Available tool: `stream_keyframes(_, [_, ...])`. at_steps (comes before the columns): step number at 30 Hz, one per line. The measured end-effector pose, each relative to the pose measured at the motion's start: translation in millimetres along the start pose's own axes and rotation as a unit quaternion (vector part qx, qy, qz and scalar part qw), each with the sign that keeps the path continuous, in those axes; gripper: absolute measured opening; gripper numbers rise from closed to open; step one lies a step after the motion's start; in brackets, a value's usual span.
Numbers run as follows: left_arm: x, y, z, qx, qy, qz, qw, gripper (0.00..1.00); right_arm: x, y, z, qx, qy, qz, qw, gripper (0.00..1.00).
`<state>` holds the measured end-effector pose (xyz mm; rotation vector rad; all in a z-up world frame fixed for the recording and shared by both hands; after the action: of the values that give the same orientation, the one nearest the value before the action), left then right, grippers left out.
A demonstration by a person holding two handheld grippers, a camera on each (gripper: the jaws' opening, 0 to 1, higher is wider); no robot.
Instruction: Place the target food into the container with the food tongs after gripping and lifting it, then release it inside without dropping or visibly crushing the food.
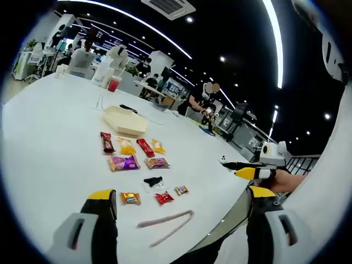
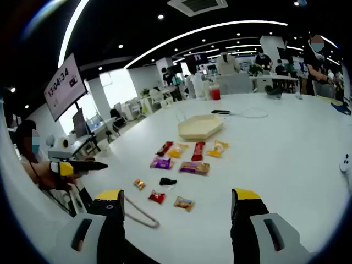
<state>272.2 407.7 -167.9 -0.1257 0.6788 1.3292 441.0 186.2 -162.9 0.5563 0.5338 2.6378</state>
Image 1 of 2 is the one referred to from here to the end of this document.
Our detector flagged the purple snack packet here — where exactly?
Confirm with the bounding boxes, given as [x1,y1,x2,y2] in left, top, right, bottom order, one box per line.
[108,154,141,173]

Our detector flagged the beige coat mannequin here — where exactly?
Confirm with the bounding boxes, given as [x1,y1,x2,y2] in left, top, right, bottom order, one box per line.
[109,45,129,68]

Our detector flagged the brown biscuit packet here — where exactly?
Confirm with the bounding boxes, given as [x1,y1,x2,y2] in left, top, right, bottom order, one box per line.
[144,157,171,170]

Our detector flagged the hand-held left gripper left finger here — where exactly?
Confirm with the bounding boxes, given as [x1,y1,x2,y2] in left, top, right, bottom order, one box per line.
[48,189,119,264]

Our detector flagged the cream hexagonal container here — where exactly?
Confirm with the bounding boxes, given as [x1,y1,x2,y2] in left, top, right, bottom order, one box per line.
[102,106,149,138]

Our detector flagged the light grey cabinet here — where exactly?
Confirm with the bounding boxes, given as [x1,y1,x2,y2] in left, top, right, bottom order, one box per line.
[118,71,144,96]

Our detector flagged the long white ceiling light strip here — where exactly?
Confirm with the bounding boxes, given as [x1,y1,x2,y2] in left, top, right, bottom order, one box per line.
[262,0,284,89]

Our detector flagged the small red candy packet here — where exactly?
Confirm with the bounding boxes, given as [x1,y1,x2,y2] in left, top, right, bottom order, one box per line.
[155,191,175,206]

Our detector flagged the ceiling air conditioner vent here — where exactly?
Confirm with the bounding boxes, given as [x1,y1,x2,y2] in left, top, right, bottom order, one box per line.
[141,0,196,21]

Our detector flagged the translucent white plastic bag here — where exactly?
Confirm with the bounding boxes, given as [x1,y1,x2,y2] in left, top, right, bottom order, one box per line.
[90,56,111,86]

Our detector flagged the clear bag of black food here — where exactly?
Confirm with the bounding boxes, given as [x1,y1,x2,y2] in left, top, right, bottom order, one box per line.
[142,177,166,193]

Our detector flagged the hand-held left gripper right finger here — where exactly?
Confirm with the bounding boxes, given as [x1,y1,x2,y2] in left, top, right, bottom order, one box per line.
[246,185,317,264]

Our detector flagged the bright red wafer bar packet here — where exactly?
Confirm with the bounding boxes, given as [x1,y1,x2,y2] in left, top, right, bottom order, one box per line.
[136,138,155,158]

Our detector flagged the white office chair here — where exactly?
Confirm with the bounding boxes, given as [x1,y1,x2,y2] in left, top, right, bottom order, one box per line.
[27,42,46,83]

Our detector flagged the red drink cup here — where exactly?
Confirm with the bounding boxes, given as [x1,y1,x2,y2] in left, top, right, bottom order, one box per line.
[107,76,122,93]

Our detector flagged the pink food tongs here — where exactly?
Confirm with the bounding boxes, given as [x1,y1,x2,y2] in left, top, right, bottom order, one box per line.
[136,210,195,248]

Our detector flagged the small white device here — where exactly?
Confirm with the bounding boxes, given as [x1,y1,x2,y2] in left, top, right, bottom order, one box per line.
[218,155,233,172]

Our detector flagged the large yellow cake packet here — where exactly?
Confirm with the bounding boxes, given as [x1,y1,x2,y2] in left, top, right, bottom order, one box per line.
[117,136,137,156]

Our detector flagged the tall cream cup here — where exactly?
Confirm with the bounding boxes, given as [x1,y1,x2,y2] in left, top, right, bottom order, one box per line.
[101,67,115,89]

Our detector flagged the white paper cup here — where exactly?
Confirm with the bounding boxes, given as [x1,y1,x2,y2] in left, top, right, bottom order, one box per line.
[53,64,68,79]

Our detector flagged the dark grey bowl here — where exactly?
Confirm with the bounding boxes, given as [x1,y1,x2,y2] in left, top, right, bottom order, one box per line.
[153,96,169,112]

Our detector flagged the orange candy packet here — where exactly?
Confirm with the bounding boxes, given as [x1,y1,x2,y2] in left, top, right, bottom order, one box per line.
[120,191,141,206]

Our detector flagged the person's right hand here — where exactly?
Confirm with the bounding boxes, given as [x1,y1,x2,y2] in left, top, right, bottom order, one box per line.
[271,168,295,193]

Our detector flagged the dark hanging display screen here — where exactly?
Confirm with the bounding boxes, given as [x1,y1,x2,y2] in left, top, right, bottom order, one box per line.
[88,26,107,42]

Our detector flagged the small yellow cake packet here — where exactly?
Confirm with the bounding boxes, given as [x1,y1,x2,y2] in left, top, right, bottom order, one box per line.
[151,139,167,155]

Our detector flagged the black monitor on stand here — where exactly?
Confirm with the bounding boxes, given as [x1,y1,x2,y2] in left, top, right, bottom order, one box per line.
[230,103,249,138]

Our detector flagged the dark red chocolate bar packet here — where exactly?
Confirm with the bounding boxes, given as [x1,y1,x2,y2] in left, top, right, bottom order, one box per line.
[100,131,116,154]

